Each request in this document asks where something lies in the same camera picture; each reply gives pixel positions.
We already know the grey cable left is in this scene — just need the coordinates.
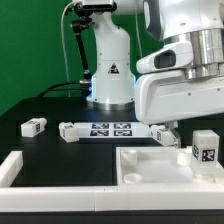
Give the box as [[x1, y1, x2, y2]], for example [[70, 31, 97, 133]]
[[60, 0, 81, 98]]

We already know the grey cable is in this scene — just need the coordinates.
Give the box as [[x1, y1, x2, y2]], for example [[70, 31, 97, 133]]
[[133, 9, 144, 59], [60, 0, 81, 98]]

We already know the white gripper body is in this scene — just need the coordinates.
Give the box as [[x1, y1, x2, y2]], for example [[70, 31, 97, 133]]
[[135, 41, 224, 125]]

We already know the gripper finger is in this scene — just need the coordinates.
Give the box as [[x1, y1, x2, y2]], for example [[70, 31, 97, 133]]
[[165, 121, 181, 148]]

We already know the white marker tag sheet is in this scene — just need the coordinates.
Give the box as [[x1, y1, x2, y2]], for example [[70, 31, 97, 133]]
[[74, 122, 151, 139]]

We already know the black cable at base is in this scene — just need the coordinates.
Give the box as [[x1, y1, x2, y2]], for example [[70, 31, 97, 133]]
[[36, 79, 93, 98]]

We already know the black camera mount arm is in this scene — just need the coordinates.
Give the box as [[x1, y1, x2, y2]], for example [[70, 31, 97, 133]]
[[69, 4, 118, 81]]

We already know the camera on mount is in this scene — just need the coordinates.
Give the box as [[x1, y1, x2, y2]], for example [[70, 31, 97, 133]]
[[82, 0, 115, 10]]

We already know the white square tabletop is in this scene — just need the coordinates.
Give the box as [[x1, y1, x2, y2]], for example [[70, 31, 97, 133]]
[[116, 147, 224, 185]]

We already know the grey cable right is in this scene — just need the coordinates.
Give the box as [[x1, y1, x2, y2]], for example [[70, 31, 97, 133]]
[[133, 9, 144, 59]]

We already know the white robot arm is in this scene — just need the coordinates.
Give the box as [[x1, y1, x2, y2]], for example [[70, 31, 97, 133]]
[[81, 0, 224, 125]]

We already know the white U-shaped obstacle fence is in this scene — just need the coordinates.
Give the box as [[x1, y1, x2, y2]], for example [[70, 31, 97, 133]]
[[0, 151, 224, 212]]

